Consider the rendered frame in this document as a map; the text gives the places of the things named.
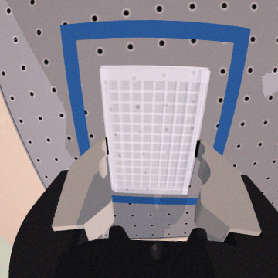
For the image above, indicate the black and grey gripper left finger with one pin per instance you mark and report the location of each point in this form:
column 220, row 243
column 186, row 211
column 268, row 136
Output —
column 77, row 207

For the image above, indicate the white well plate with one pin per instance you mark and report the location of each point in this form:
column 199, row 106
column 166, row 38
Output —
column 141, row 88

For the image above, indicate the blue tape outline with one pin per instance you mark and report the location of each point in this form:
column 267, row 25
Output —
column 154, row 29

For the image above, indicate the grey perforated base plate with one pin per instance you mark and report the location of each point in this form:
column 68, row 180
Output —
column 34, row 88

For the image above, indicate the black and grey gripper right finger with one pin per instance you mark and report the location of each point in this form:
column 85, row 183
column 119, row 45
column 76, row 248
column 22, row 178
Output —
column 231, row 209

